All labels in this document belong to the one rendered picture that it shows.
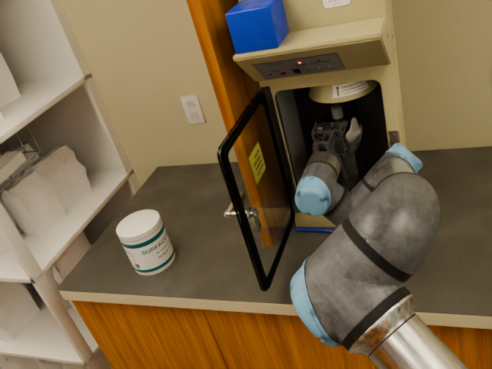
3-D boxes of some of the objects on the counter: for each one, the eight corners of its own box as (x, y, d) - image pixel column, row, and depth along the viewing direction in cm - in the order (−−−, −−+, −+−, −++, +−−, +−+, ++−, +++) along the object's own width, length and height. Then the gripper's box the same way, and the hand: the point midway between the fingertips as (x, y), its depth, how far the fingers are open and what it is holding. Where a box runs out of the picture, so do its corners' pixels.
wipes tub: (146, 247, 159) (129, 209, 152) (182, 247, 154) (166, 208, 146) (127, 275, 149) (107, 236, 142) (164, 277, 144) (146, 236, 136)
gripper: (356, 142, 109) (367, 101, 125) (287, 147, 116) (306, 107, 132) (361, 175, 114) (372, 131, 130) (294, 179, 120) (312, 136, 136)
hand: (340, 130), depth 132 cm, fingers closed on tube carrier, 9 cm apart
